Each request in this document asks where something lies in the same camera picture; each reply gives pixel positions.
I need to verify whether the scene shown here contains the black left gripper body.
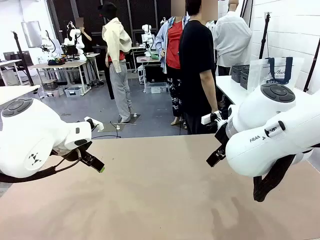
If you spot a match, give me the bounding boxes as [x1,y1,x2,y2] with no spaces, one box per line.
[63,140,93,163]

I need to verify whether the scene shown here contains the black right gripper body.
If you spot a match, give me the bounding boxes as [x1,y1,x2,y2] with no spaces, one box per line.
[214,119,232,153]

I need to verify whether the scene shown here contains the translucent shopping bag navy handles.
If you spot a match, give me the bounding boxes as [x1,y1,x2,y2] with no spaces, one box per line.
[247,56,305,92]

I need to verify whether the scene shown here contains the person's right forearm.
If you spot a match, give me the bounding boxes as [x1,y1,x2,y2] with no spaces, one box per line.
[200,74,219,112]

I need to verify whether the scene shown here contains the white side table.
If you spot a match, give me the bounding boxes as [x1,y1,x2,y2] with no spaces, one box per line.
[215,74,312,106]

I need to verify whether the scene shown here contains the clear plastic storage box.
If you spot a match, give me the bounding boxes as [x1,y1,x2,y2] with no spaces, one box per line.
[64,86,84,98]
[144,81,168,95]

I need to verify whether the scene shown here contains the person in black T-shirt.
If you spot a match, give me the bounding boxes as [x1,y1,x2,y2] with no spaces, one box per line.
[178,0,221,135]

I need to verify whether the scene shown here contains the wood-top background table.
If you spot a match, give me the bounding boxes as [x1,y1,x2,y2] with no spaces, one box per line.
[28,59,88,97]

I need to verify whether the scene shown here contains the mannequin with white shirt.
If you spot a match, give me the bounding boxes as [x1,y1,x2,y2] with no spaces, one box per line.
[212,0,253,76]

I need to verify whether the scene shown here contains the woman in red top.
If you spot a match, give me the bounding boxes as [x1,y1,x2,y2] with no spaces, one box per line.
[154,14,188,127]

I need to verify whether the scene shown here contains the grey background table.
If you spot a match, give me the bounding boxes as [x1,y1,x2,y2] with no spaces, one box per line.
[136,56,161,83]

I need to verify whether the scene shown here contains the black tripod stand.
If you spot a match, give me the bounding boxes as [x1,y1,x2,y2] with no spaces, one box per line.
[11,30,35,87]
[258,11,273,60]

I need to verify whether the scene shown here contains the white background desk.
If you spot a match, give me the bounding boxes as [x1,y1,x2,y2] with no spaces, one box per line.
[0,59,23,86]

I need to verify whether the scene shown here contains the black slanted pole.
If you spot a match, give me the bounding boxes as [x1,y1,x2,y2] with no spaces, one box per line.
[303,37,320,93]

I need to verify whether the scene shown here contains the mannequin with cream jacket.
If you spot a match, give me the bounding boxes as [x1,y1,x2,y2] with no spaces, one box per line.
[96,1,133,124]

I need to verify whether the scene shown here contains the background person in black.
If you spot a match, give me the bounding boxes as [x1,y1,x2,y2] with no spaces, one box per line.
[66,17,93,55]

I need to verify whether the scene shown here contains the white board panel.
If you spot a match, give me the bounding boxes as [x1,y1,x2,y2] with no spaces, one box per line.
[20,20,43,49]

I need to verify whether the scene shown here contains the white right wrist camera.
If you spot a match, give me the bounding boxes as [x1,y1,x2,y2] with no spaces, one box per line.
[201,110,223,126]

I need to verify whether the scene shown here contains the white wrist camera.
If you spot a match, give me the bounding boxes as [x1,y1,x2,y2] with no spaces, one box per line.
[84,116,105,133]
[201,110,223,126]

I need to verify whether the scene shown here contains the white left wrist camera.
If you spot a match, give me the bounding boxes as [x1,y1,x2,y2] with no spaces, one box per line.
[84,116,105,133]

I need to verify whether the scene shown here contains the mannequin floor base plate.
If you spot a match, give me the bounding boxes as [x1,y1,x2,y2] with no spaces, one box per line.
[101,120,126,133]

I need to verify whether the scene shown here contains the black left arm cable sleeve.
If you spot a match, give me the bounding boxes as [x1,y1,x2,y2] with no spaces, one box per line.
[0,147,85,184]

